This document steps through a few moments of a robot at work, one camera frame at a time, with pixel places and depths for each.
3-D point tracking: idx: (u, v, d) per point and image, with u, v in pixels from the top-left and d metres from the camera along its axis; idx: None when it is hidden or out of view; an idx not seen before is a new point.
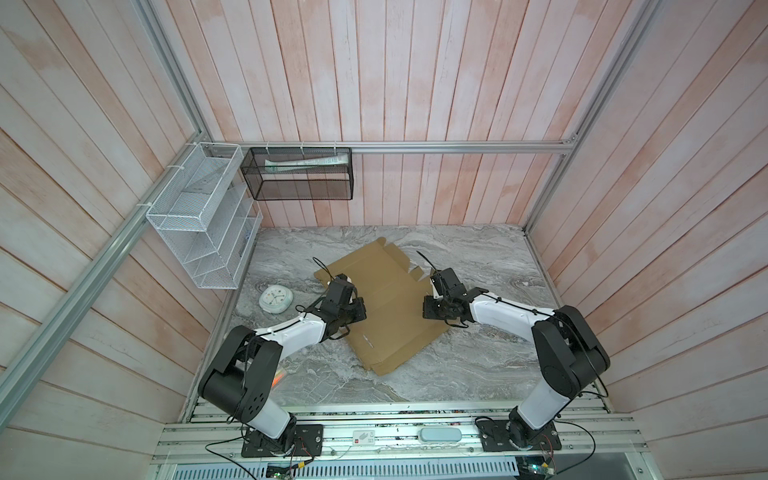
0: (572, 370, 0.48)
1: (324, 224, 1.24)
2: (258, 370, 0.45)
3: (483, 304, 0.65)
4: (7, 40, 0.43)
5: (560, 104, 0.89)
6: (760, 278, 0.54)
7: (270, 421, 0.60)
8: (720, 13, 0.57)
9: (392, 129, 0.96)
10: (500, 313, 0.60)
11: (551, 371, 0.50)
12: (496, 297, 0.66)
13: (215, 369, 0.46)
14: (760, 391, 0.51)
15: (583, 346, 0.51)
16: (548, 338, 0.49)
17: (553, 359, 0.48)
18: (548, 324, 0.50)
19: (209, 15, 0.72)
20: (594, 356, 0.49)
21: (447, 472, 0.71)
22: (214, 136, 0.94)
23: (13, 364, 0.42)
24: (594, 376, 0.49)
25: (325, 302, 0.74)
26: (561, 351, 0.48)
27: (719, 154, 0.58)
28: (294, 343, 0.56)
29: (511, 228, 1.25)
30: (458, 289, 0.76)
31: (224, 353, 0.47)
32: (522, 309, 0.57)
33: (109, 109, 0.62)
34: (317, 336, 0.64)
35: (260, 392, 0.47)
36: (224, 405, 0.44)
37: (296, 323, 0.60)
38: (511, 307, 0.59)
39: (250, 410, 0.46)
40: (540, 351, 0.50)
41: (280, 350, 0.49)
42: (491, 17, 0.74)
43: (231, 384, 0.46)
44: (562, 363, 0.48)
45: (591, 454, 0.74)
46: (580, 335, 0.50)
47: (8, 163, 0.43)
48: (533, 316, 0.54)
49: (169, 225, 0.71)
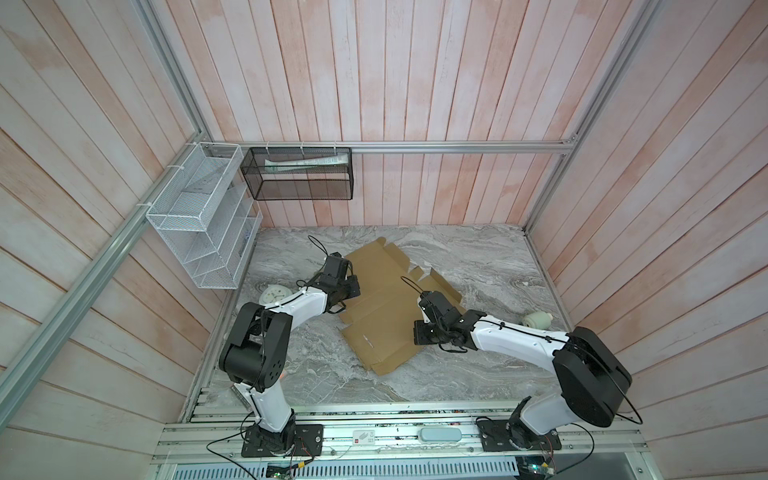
0: (601, 399, 0.45)
1: (324, 223, 1.25)
2: (274, 337, 0.49)
3: (486, 333, 0.60)
4: (7, 40, 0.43)
5: (560, 104, 0.89)
6: (760, 278, 0.54)
7: (275, 410, 0.61)
8: (721, 13, 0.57)
9: (392, 129, 0.96)
10: (508, 342, 0.56)
11: (576, 399, 0.47)
12: (500, 323, 0.61)
13: (233, 343, 0.49)
14: (760, 391, 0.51)
15: (603, 368, 0.48)
16: (574, 370, 0.45)
17: (580, 390, 0.45)
18: (569, 353, 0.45)
19: (209, 15, 0.72)
20: (617, 378, 0.47)
21: (448, 472, 0.71)
22: (214, 136, 0.94)
23: (13, 365, 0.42)
24: (621, 398, 0.46)
25: (323, 276, 0.77)
26: (589, 383, 0.45)
27: (719, 155, 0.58)
28: (301, 313, 0.60)
29: (511, 228, 1.25)
30: (453, 316, 0.71)
31: (238, 328, 0.50)
32: (534, 337, 0.53)
33: (109, 109, 0.62)
34: (321, 306, 0.68)
35: (278, 360, 0.51)
36: (246, 375, 0.48)
37: (301, 294, 0.64)
38: (519, 335, 0.55)
39: (271, 377, 0.50)
40: (561, 380, 0.47)
41: (291, 319, 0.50)
42: (491, 16, 0.74)
43: (250, 354, 0.49)
44: (592, 396, 0.44)
45: (590, 454, 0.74)
46: (598, 357, 0.47)
47: (8, 163, 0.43)
48: (548, 346, 0.50)
49: (169, 225, 0.71)
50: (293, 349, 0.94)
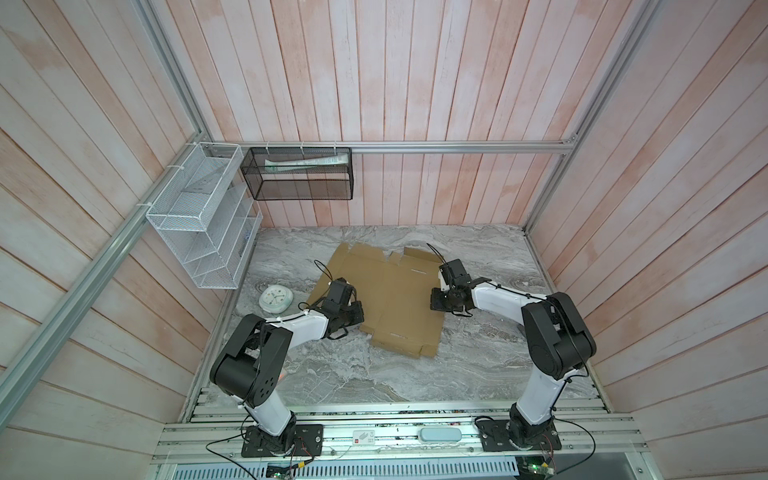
0: (556, 349, 0.51)
1: (324, 223, 1.25)
2: (272, 351, 0.48)
3: (485, 291, 0.68)
4: (7, 40, 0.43)
5: (560, 104, 0.89)
6: (760, 277, 0.54)
7: (273, 416, 0.61)
8: (720, 14, 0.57)
9: (392, 130, 0.97)
10: (496, 298, 0.64)
11: (536, 350, 0.53)
12: (495, 283, 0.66)
13: (228, 354, 0.48)
14: (760, 391, 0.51)
15: (570, 329, 0.54)
16: (535, 316, 0.52)
17: (539, 339, 0.51)
18: (537, 305, 0.55)
19: (209, 15, 0.72)
20: (581, 340, 0.52)
21: (448, 472, 0.71)
22: (214, 136, 0.94)
23: (13, 365, 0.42)
24: (578, 358, 0.51)
25: (327, 302, 0.76)
26: (546, 330, 0.51)
27: (719, 155, 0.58)
28: (301, 335, 0.59)
29: (511, 228, 1.25)
30: (464, 278, 0.80)
31: (236, 338, 0.49)
32: (517, 293, 0.61)
33: (109, 108, 0.62)
34: (320, 333, 0.67)
35: (271, 376, 0.49)
36: (236, 390, 0.46)
37: (302, 316, 0.62)
38: (506, 292, 0.63)
39: (260, 394, 0.48)
40: (527, 330, 0.54)
41: (291, 335, 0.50)
42: (491, 16, 0.74)
43: (243, 368, 0.48)
44: (545, 342, 0.51)
45: (590, 454, 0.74)
46: (569, 319, 0.53)
47: (8, 163, 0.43)
48: (526, 300, 0.57)
49: (169, 225, 0.71)
50: (293, 349, 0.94)
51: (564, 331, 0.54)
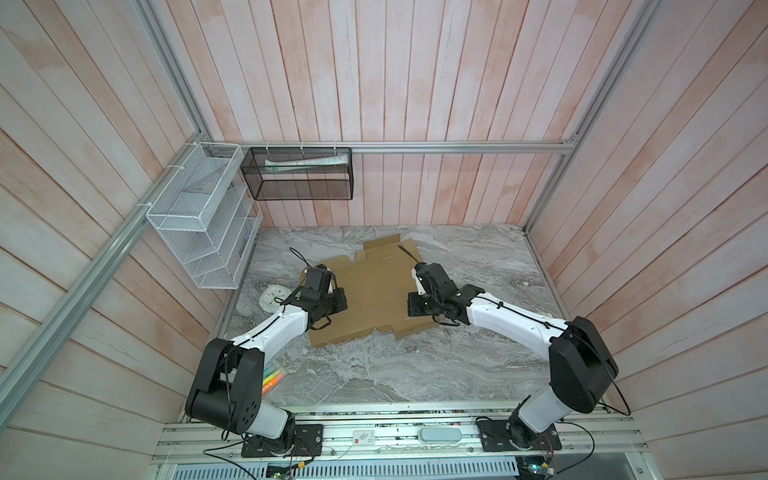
0: (588, 386, 0.46)
1: (324, 224, 1.24)
2: (242, 380, 0.44)
3: (482, 310, 0.59)
4: (7, 40, 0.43)
5: (560, 104, 0.89)
6: (760, 278, 0.54)
7: (268, 424, 0.60)
8: (720, 13, 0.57)
9: (392, 130, 0.97)
10: (505, 323, 0.55)
11: (563, 384, 0.47)
12: (497, 303, 0.59)
13: (199, 389, 0.44)
14: (760, 391, 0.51)
15: (595, 358, 0.49)
16: (568, 357, 0.45)
17: (569, 377, 0.46)
18: (566, 343, 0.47)
19: (209, 16, 0.72)
20: (607, 367, 0.48)
21: (447, 472, 0.71)
22: (214, 136, 0.94)
23: (13, 365, 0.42)
24: (605, 387, 0.47)
25: (304, 291, 0.72)
26: (579, 370, 0.46)
27: (718, 155, 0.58)
28: (282, 336, 0.56)
29: (512, 228, 1.25)
30: (449, 288, 0.70)
31: (203, 371, 0.45)
32: (533, 322, 0.52)
33: (109, 110, 0.62)
34: (298, 327, 0.62)
35: (251, 401, 0.46)
36: (217, 421, 0.43)
37: (278, 319, 0.58)
38: (518, 318, 0.54)
39: (244, 420, 0.45)
40: (554, 367, 0.47)
41: (261, 356, 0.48)
42: (491, 17, 0.74)
43: (218, 401, 0.44)
44: (579, 382, 0.45)
45: (590, 454, 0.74)
46: (592, 347, 0.47)
47: (8, 163, 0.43)
48: (545, 332, 0.50)
49: (169, 225, 0.71)
50: (293, 350, 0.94)
51: (587, 359, 0.49)
